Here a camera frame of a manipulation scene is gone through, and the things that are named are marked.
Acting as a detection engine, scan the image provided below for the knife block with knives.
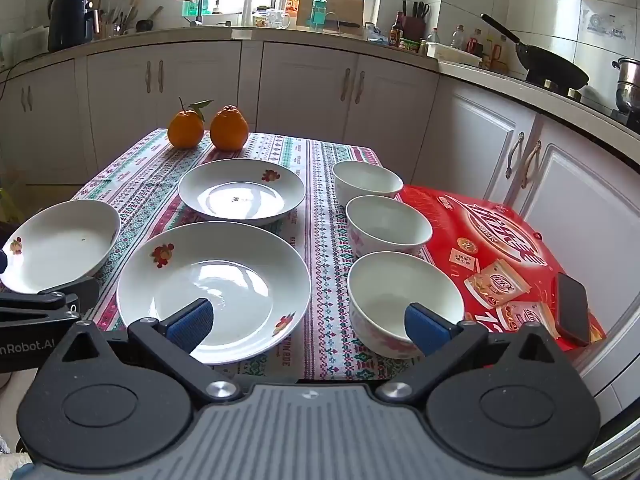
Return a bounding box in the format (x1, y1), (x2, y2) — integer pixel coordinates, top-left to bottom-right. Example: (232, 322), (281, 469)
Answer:
(400, 1), (431, 43)

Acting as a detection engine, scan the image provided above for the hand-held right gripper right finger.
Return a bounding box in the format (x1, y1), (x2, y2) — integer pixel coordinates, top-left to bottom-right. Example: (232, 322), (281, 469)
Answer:
(377, 302), (566, 403)

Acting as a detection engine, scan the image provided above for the orange fruit with green leaf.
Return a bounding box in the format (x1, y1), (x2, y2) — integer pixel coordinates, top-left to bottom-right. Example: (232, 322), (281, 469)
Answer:
(167, 99), (215, 150)

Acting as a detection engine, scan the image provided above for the row of white cabinet doors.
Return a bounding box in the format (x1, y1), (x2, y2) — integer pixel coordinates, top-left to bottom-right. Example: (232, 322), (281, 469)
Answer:
(0, 40), (640, 411)

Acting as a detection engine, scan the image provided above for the black smartphone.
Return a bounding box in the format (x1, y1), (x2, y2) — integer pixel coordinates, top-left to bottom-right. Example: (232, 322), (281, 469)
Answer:
(555, 272), (592, 347)

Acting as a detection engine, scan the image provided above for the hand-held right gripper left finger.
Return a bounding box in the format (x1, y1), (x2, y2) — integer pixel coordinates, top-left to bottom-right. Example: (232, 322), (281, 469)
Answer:
(62, 299), (241, 403)

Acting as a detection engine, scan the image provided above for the red printed carton box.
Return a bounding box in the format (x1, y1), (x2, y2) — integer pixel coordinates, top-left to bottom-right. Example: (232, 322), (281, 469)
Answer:
(397, 185), (608, 353)

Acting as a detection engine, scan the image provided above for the white kitchen countertop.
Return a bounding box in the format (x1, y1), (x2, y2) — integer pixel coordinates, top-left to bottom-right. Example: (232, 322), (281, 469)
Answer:
(0, 25), (640, 161)

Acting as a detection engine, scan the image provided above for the white plastic tray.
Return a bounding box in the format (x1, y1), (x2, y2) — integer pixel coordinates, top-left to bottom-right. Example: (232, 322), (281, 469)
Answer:
(425, 42), (482, 67)

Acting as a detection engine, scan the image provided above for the utensil holder with utensils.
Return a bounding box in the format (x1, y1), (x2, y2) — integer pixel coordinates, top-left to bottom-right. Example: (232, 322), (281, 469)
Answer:
(97, 0), (138, 38)

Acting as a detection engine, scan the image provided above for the black wok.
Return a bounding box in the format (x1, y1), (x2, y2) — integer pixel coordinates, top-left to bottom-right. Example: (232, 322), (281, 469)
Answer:
(480, 13), (591, 92)

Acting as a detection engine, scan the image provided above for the metal kitchen faucet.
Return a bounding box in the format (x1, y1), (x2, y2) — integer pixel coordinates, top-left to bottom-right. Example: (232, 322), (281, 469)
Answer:
(165, 0), (203, 26)

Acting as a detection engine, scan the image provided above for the black air fryer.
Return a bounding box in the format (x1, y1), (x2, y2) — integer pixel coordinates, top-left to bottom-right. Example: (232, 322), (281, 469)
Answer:
(47, 0), (96, 53)

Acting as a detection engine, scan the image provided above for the white plate with fruit print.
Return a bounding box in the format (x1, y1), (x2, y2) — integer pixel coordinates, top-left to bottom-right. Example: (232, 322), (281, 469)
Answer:
(177, 158), (306, 227)
(116, 227), (312, 366)
(0, 199), (122, 296)

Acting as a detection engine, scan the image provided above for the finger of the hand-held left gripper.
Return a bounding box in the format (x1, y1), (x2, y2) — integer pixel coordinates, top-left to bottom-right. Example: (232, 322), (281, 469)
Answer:
(0, 277), (101, 325)

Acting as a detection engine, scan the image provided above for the steel pot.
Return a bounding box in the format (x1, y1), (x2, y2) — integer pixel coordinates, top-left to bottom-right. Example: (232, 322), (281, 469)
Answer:
(611, 56), (640, 113)

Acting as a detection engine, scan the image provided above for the patterned tablecloth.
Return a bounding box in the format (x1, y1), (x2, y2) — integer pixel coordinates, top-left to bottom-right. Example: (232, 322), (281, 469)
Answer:
(0, 127), (436, 381)

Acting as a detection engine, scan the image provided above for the white bowl with pink print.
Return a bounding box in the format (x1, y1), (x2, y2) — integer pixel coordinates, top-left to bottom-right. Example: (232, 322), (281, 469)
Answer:
(332, 161), (404, 206)
(345, 195), (434, 261)
(346, 251), (466, 361)

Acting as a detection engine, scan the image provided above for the wooden cutting board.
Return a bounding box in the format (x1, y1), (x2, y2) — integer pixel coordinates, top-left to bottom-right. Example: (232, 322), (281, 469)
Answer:
(297, 0), (365, 36)

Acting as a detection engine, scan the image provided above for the gas stove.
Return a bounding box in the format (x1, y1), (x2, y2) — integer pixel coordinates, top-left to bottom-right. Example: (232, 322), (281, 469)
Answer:
(525, 77), (640, 133)

